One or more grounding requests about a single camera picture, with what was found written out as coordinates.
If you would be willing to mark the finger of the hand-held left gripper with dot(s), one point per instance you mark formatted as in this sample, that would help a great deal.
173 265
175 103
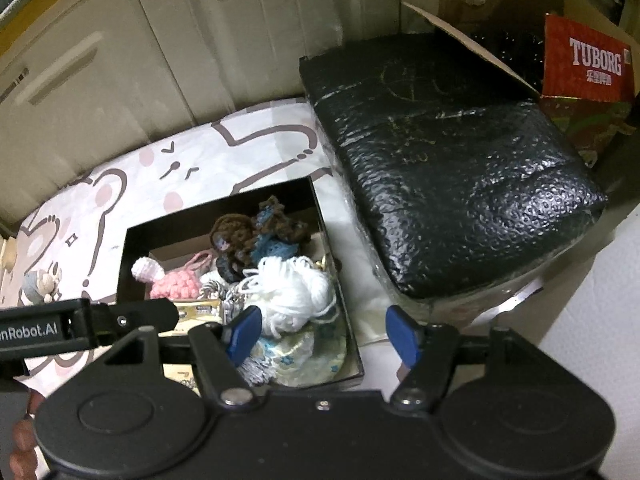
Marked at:
125 315

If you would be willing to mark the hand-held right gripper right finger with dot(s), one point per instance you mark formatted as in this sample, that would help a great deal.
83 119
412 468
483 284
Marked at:
402 332

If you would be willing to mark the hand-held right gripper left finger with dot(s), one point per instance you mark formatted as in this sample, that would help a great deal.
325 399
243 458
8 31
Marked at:
244 332

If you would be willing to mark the gold packet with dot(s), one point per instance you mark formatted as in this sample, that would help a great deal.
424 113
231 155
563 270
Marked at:
180 376
200 310

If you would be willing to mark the pink and white crochet bunny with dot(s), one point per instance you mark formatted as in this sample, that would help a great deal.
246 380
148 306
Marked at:
175 282

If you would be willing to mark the black box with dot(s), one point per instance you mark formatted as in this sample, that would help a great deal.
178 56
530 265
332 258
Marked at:
137 255

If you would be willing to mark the blue floral brocade pouch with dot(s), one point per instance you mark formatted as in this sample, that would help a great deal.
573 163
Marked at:
300 360

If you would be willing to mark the white yarn ball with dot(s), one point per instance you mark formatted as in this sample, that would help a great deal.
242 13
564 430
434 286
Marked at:
290 290

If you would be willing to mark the blue and brown crochet piece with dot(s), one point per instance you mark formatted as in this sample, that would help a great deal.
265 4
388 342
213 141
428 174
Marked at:
280 247

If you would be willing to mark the person's left hand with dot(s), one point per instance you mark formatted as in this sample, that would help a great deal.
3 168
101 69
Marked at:
24 435

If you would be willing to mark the beige yarn bundle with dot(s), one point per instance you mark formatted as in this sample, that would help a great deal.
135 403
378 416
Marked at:
42 285

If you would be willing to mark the printed bear blanket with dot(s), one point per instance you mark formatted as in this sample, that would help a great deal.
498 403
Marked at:
250 160

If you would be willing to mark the black bubble wrap package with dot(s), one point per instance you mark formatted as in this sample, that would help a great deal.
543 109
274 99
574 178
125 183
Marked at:
450 160

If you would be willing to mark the cardboard box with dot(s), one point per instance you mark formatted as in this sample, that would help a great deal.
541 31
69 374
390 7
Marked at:
480 49

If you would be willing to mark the cream wardrobe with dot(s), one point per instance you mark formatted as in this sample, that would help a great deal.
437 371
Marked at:
250 35

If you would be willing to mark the red carton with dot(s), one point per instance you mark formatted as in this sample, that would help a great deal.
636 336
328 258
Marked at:
590 60

